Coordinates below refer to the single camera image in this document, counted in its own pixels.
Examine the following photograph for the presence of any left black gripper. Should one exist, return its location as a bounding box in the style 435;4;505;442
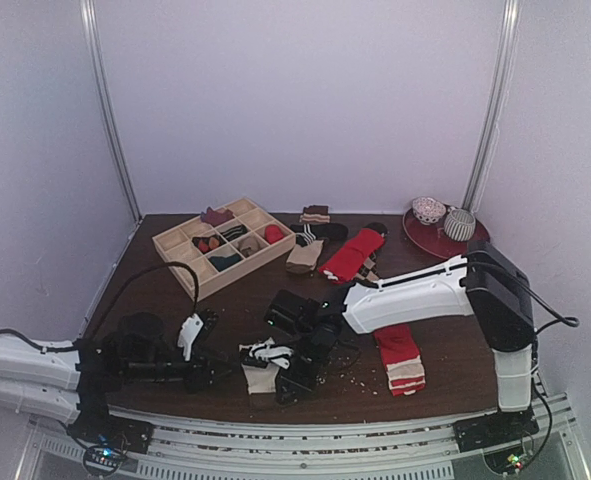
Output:
123;345;238;396

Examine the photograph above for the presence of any cream and brown sock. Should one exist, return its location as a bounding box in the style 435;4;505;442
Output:
238;337;294;395

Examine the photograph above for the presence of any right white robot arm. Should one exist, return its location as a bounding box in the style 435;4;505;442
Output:
265;241;548;442

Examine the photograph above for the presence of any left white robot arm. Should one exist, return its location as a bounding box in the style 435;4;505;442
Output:
0;309;233;444

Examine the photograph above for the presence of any red sock with stripes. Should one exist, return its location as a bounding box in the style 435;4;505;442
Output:
373;324;426;396

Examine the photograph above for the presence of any teal sock in box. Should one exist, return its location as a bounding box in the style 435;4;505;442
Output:
208;254;241;272

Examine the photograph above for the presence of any beige brown folded sock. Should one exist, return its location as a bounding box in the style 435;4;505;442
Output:
285;240;324;275

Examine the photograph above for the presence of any red folded sock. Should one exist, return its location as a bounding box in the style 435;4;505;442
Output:
317;228;385;284

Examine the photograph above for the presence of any strawberry pattern sock in box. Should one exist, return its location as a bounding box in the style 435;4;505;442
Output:
192;235;224;254

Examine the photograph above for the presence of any wooden compartment box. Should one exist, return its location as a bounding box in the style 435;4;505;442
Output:
152;197;296;299

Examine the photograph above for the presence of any beige sock in box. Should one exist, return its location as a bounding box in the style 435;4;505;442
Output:
237;235;262;258

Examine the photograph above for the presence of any black white striped sock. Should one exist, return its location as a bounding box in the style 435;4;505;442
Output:
289;222;348;247

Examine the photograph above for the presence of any red rolled sock in box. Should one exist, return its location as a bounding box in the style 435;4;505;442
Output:
264;224;284;244

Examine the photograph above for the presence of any purple sock in box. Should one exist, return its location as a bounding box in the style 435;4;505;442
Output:
200;207;234;227

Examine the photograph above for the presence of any black striped sock in box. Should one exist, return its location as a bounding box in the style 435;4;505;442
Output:
222;225;248;242

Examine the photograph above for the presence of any brown striped folded sock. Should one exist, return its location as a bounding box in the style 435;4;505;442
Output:
299;205;331;224

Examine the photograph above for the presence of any red plate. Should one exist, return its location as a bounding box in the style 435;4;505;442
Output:
402;205;467;260

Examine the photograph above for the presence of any dotted white bowl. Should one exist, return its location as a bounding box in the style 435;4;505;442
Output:
411;196;447;225

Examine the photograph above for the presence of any striped ceramic cup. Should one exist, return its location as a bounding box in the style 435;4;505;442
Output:
444;208;477;242

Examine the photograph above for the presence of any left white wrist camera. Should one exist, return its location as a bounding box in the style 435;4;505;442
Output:
177;313;204;362

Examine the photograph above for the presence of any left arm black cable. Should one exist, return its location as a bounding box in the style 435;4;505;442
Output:
0;262;199;351

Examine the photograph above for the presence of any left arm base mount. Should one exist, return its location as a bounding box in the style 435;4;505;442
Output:
64;414;154;479

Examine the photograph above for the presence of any front aluminium rail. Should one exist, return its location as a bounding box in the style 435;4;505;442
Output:
24;394;576;480

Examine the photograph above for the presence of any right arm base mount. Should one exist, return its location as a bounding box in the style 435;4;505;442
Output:
453;411;540;476

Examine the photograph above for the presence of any left aluminium frame post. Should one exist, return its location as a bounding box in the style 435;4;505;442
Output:
80;0;142;223

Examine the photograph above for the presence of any aluminium frame post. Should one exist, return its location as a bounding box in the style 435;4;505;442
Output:
462;0;521;214
80;0;142;223

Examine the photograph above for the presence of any right aluminium frame post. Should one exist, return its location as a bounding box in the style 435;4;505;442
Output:
462;0;521;214

